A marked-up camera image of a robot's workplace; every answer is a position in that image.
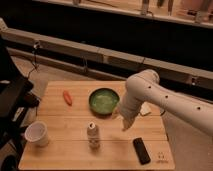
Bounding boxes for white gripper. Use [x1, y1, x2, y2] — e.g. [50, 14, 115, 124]
[117, 92, 142, 131]

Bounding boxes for small white bottle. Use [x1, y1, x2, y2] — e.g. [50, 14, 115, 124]
[87, 122, 100, 149]

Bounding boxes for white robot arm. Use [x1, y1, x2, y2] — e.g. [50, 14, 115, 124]
[117, 69, 213, 136]

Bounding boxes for green bowl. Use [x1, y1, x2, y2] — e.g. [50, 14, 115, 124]
[89, 88, 120, 115]

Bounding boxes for black remote control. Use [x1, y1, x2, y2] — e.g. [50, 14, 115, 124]
[133, 138, 151, 165]

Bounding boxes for orange carrot toy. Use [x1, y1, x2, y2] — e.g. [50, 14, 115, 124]
[63, 90, 72, 106]

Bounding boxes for white paper cup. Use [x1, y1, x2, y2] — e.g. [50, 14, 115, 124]
[24, 121, 49, 147]

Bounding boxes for black chair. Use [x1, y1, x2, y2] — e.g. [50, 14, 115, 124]
[0, 36, 39, 171]

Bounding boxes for grey wall rail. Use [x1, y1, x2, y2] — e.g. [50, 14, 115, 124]
[0, 28, 213, 89]

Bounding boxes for black hanging cable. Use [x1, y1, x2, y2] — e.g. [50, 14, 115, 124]
[26, 41, 42, 79]

